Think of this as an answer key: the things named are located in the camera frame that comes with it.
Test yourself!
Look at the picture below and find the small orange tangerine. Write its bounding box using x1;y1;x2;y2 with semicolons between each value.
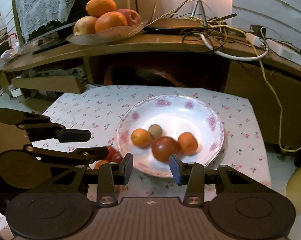
94;160;108;170
131;128;152;148
178;132;198;155

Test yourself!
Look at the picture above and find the small red tomato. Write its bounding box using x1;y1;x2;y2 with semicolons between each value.
105;146;118;162

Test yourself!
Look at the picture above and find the large dark red tomato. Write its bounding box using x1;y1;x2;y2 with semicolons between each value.
151;136;181;162

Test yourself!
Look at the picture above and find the brown kiwi fruit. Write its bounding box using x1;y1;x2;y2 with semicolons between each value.
148;124;162;139

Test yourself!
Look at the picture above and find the white floral plate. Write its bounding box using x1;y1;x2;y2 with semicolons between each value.
116;95;224;178

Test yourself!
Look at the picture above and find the glass leaf fruit dish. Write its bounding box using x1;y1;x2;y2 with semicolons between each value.
65;19;149;46

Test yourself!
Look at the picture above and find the yellow apple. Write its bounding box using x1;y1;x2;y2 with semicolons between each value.
73;16;97;35

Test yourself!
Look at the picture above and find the front large orange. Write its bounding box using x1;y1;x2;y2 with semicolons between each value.
95;11;128;33

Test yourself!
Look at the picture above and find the large orange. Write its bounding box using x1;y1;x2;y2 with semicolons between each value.
95;11;128;33
86;0;117;18

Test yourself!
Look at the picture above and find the wooden tv cabinet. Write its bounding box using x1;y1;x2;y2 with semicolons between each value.
0;34;301;148

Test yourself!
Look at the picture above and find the top large orange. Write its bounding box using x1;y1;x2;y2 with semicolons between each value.
86;0;117;18

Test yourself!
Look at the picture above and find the red apple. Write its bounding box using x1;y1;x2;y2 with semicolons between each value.
117;8;141;26

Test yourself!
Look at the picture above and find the white lace cloth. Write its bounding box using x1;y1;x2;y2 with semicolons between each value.
14;0;75;41

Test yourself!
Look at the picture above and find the black television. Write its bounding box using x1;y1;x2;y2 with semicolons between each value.
12;0;90;47

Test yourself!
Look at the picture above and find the black router with antennas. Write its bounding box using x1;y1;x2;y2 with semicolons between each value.
142;0;237;35

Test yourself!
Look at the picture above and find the white power strip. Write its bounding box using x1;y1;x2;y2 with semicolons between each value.
246;33;301;66

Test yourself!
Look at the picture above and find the thick white cable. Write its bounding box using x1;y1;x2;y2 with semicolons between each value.
194;31;269;62

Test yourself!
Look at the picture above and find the yellow cable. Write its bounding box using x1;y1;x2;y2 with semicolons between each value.
150;11;301;153

